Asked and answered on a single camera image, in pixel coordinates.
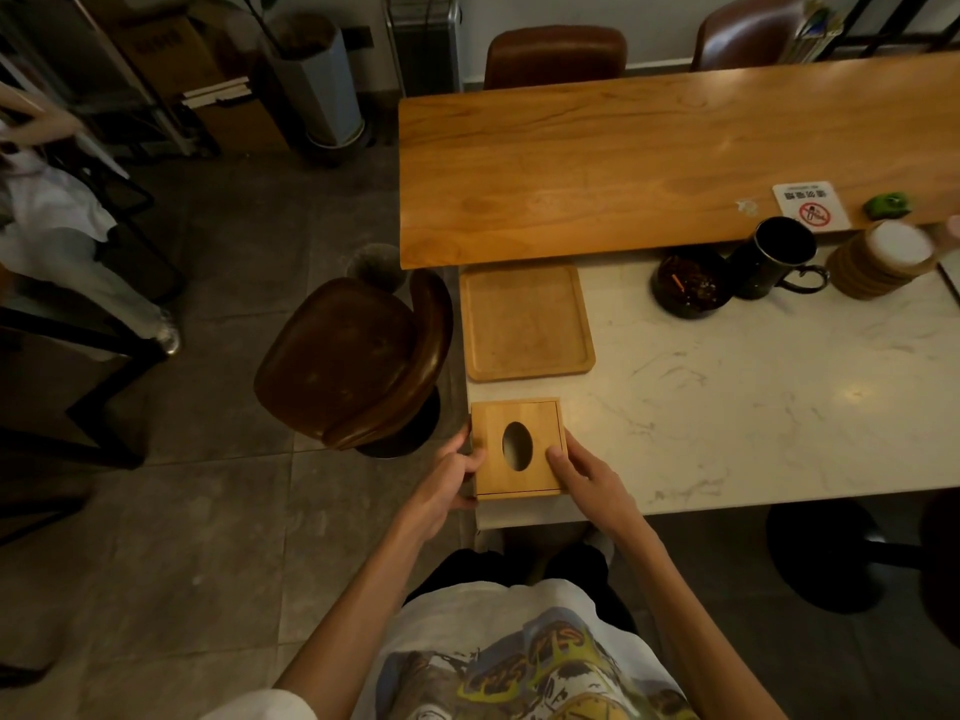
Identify person's left hand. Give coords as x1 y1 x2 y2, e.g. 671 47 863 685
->
402 426 488 544

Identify person's right hand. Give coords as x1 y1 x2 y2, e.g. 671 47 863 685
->
545 429 641 546

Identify wooden tissue box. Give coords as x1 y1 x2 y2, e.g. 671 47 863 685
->
469 397 569 502

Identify person's right forearm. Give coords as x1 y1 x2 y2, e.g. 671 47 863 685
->
611 514 787 720

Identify person's left forearm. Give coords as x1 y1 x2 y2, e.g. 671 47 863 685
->
274 509 442 720

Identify black shorts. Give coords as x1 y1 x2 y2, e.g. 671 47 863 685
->
405 543 639 634

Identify wooden serving tray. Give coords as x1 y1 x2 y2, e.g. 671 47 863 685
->
459 263 597 383

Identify brown leather bar stool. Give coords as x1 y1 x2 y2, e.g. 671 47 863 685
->
253 243 455 460

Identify white printed t-shirt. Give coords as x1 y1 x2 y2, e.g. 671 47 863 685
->
201 579 700 720

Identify black ashtray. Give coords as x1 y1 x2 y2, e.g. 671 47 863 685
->
650 247 733 321

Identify black stool base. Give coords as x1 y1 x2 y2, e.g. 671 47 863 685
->
765 498 927 616

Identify black mug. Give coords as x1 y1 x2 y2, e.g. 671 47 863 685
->
727 215 831 301

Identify white no-smoking sign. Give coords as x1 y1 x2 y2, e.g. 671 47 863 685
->
771 180 853 233

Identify stack of wooden coasters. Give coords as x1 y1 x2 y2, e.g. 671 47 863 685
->
826 220 939 301

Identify brown leather chair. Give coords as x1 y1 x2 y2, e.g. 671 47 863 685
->
690 0 807 73
483 24 629 91

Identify grey plant pot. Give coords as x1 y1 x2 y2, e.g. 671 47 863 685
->
258 10 367 151

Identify green tape dispenser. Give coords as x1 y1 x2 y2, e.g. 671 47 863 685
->
862 191 912 220

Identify cardboard box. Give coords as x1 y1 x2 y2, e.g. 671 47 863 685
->
93 0 290 154

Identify stack of papers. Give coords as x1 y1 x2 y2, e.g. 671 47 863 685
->
780 0 847 65

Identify black metal rack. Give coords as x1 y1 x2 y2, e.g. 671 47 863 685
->
817 0 960 62

